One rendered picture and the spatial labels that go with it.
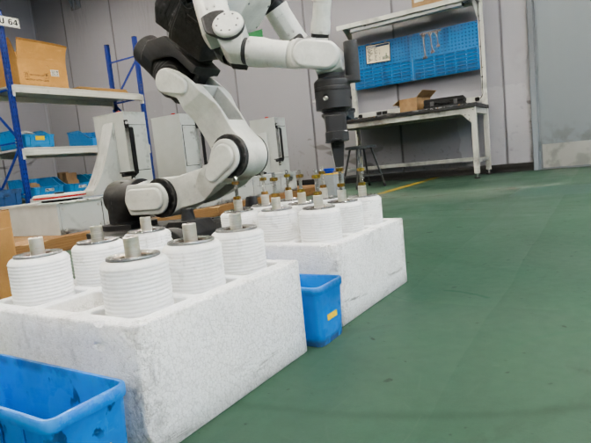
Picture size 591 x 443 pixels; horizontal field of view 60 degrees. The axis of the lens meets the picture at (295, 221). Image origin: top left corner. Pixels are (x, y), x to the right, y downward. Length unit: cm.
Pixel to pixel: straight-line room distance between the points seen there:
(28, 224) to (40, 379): 263
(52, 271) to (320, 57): 73
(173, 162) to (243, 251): 318
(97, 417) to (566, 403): 61
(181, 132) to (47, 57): 298
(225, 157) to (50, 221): 177
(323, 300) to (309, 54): 57
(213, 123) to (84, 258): 86
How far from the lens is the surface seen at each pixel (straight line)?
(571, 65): 619
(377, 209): 136
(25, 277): 92
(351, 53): 127
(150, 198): 188
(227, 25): 134
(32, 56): 655
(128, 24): 930
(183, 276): 81
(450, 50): 628
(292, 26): 196
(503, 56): 629
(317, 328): 101
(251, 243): 90
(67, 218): 320
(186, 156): 398
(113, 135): 367
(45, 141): 638
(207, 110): 174
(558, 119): 616
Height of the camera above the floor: 36
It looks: 7 degrees down
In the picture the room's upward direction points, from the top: 6 degrees counter-clockwise
